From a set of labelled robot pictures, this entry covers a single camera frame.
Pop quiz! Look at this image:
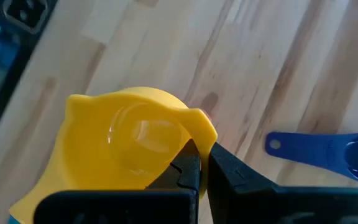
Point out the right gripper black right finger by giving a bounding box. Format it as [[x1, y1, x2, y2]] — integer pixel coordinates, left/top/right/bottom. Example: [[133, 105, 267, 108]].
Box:
[[206, 141, 358, 224]]

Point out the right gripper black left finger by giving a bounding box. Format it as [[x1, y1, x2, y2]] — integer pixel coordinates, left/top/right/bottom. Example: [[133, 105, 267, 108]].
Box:
[[32, 138, 201, 224]]

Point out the blue measuring cup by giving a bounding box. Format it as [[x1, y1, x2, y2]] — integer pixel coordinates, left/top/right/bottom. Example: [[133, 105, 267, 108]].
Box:
[[265, 127, 358, 184]]

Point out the yellow measuring cup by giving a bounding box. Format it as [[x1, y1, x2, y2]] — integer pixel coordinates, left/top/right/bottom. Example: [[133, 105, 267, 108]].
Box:
[[8, 86, 219, 224]]

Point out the black metal-rimmed bracket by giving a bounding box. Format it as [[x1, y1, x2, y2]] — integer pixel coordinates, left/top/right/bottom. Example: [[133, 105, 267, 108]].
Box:
[[2, 0, 48, 34]]

